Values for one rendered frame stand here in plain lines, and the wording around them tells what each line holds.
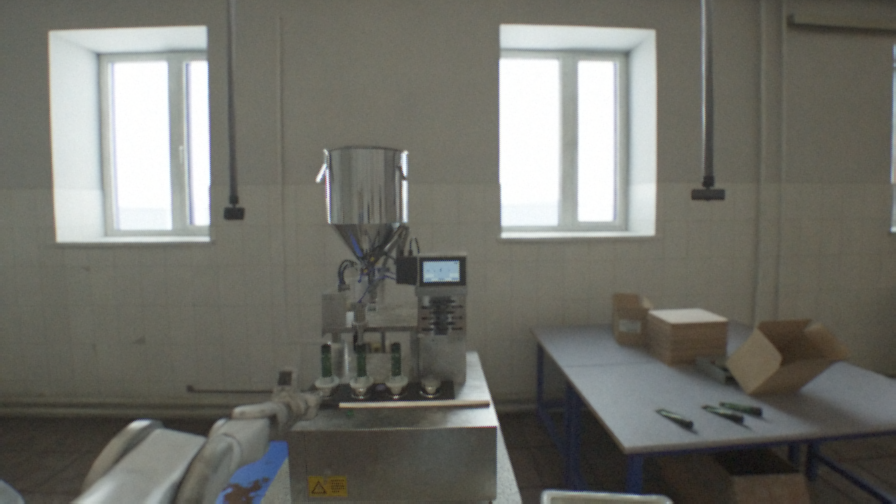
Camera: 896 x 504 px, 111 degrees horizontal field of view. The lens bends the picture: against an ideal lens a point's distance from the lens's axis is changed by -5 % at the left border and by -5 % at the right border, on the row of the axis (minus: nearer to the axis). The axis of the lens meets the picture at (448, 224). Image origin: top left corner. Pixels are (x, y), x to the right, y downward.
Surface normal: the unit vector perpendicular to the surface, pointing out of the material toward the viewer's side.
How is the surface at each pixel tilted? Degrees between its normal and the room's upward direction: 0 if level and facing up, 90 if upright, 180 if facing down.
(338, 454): 90
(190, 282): 90
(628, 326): 90
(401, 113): 90
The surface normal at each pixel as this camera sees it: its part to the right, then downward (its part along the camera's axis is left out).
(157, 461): 0.30, -0.95
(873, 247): 0.04, 0.04
